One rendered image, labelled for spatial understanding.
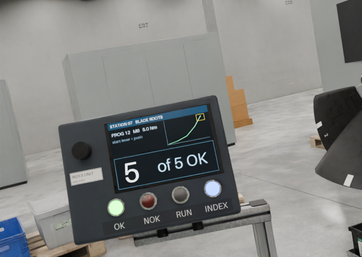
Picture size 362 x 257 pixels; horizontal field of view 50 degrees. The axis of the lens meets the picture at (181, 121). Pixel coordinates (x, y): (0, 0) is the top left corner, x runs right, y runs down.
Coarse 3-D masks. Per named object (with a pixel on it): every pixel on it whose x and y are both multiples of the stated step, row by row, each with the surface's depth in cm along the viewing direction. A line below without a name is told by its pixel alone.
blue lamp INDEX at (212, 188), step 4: (208, 180) 59; (212, 180) 59; (216, 180) 59; (208, 184) 59; (212, 184) 59; (216, 184) 59; (204, 188) 59; (208, 188) 59; (212, 188) 59; (216, 188) 59; (220, 188) 59; (208, 192) 59; (212, 192) 58; (216, 192) 59; (208, 196) 59; (212, 196) 59; (216, 196) 59
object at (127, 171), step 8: (120, 160) 60; (128, 160) 60; (136, 160) 60; (144, 160) 60; (120, 168) 60; (128, 168) 60; (136, 168) 60; (144, 168) 60; (120, 176) 60; (128, 176) 60; (136, 176) 60; (144, 176) 60; (120, 184) 60; (128, 184) 60; (136, 184) 60; (144, 184) 60
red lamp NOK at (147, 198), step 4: (148, 192) 59; (144, 196) 59; (148, 196) 59; (152, 196) 59; (140, 200) 59; (144, 200) 58; (148, 200) 58; (152, 200) 59; (156, 200) 59; (140, 204) 59; (144, 204) 58; (148, 204) 58; (152, 204) 59; (156, 204) 59; (144, 208) 59; (148, 208) 59; (152, 208) 59
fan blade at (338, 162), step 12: (360, 120) 110; (348, 132) 111; (360, 132) 108; (336, 144) 111; (348, 144) 109; (360, 144) 106; (324, 156) 113; (336, 156) 110; (348, 156) 107; (360, 156) 105; (324, 168) 111; (336, 168) 108; (348, 168) 106; (360, 168) 103; (336, 180) 106; (360, 180) 102
